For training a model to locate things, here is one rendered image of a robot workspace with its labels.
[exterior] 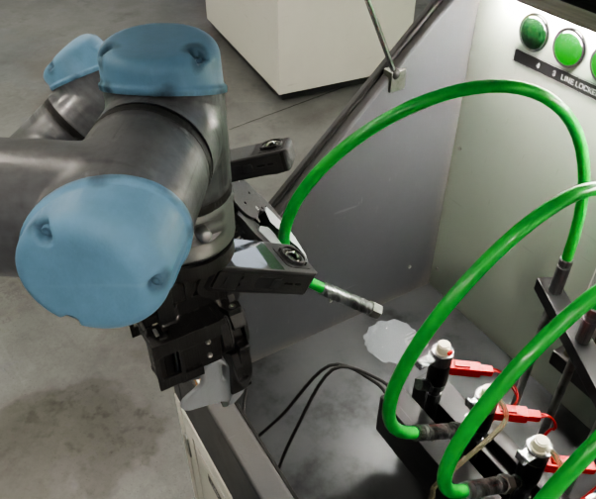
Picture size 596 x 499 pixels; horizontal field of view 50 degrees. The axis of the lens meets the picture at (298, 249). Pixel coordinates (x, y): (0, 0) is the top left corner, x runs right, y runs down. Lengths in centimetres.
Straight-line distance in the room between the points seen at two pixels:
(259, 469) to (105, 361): 150
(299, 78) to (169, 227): 342
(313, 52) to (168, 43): 330
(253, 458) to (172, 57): 62
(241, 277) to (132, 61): 20
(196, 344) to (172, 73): 22
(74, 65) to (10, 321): 194
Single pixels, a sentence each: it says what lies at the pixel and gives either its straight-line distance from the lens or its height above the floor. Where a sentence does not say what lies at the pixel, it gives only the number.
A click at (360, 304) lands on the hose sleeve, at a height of 112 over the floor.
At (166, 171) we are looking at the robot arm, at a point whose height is 153.
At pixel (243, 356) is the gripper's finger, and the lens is 54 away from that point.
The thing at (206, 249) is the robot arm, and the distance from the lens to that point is 45.
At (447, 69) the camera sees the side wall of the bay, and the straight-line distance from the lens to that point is 104.
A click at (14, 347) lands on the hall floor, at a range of 249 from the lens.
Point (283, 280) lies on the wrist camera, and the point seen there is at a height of 134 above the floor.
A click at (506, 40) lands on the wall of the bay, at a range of 100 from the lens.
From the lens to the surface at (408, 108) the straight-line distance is 68.
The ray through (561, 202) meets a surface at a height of 137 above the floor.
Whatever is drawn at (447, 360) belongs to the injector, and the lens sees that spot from 83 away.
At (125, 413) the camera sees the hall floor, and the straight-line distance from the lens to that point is 217.
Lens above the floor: 171
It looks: 40 degrees down
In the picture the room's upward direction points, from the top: straight up
